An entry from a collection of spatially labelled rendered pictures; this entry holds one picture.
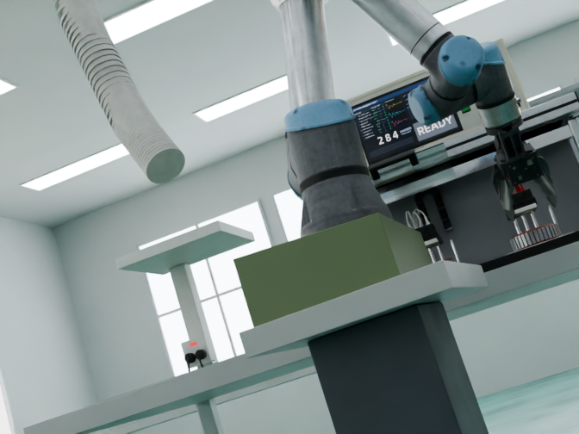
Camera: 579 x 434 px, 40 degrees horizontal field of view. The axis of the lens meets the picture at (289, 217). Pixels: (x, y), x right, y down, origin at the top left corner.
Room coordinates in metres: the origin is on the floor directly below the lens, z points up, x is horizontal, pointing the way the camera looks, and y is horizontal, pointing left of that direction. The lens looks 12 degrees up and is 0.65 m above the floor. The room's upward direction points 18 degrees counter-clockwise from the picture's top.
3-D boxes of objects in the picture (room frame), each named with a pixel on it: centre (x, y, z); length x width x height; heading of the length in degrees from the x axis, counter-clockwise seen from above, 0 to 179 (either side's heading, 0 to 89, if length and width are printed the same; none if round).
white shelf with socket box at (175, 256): (2.59, 0.36, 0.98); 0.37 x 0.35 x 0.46; 78
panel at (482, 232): (2.08, -0.46, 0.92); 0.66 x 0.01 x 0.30; 78
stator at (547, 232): (1.81, -0.52, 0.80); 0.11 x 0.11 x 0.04
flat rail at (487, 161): (1.93, -0.42, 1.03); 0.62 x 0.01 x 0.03; 78
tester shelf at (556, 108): (2.14, -0.47, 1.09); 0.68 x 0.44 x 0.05; 78
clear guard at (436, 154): (1.86, -0.29, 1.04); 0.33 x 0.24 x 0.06; 168
